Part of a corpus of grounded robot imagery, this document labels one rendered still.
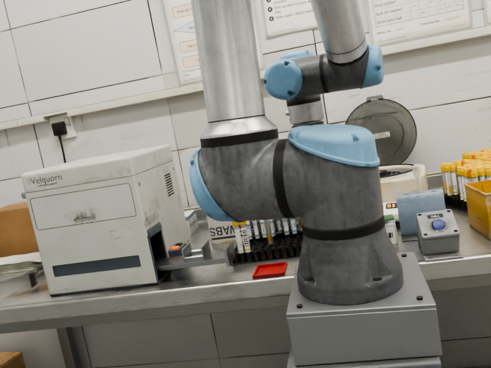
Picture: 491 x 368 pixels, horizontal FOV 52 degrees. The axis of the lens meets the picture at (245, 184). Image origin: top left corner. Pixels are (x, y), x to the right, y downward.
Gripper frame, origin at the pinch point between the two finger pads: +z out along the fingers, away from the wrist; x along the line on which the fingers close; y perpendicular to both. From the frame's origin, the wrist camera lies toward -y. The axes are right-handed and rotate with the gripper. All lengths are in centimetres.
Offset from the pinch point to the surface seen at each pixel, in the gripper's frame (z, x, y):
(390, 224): 4.1, -14.3, -0.8
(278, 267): 9.6, 10.6, -4.6
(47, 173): -19, 59, -6
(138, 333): 50, 78, 58
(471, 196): 2.0, -32.6, 5.7
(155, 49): -51, 49, 58
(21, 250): 5, 96, 28
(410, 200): 0.8, -19.8, 4.9
